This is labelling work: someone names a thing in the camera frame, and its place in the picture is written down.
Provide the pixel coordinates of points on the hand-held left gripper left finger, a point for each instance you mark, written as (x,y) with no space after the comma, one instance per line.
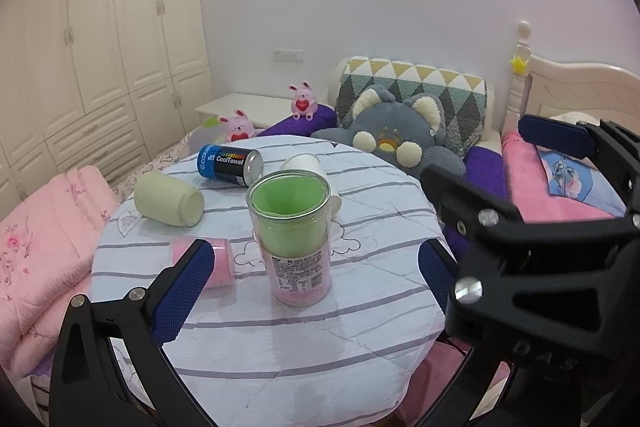
(182,297)

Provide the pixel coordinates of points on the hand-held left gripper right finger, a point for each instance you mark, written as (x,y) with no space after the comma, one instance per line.
(435,274)

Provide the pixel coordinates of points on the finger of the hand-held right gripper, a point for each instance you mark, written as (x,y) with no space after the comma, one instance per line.
(555,134)
(465,202)

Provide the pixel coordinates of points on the clear cup with green towel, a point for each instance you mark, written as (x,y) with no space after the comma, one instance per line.
(295,257)

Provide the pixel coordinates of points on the pale green cup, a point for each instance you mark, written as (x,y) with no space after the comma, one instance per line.
(167,202)

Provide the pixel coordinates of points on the white cup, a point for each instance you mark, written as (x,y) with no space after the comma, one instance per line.
(302,164)

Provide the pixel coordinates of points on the blue cartoon pillow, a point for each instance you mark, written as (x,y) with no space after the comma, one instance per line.
(575,177)

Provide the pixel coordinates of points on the cream bed headboard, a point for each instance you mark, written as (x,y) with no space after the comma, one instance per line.
(575,89)

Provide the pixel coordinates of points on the pink fleece blanket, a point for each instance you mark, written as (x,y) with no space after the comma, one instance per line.
(545,197)

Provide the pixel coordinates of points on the yellow star sticker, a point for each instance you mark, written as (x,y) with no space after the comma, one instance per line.
(520,63)

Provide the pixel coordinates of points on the grey cat plush cushion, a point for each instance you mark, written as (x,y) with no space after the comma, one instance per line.
(395,132)

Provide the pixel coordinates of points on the triangle pattern quilted cover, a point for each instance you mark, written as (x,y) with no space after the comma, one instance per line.
(425,82)

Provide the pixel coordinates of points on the round table with striped cloth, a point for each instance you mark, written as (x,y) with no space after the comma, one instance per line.
(300,347)

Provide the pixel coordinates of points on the blue towel can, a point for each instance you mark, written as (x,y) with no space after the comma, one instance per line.
(227,164)

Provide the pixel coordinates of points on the pink floral quilt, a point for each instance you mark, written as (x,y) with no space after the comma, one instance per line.
(45,247)

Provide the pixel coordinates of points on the pink bunny plush toy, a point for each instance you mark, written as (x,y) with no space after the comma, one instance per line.
(239,128)
(303,101)

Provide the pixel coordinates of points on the white bedside table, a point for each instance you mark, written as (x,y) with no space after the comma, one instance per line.
(240,107)

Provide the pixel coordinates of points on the cream wardrobe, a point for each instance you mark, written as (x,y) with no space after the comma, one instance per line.
(100,47)

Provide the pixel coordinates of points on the white wall socket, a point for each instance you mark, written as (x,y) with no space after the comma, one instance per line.
(287,55)

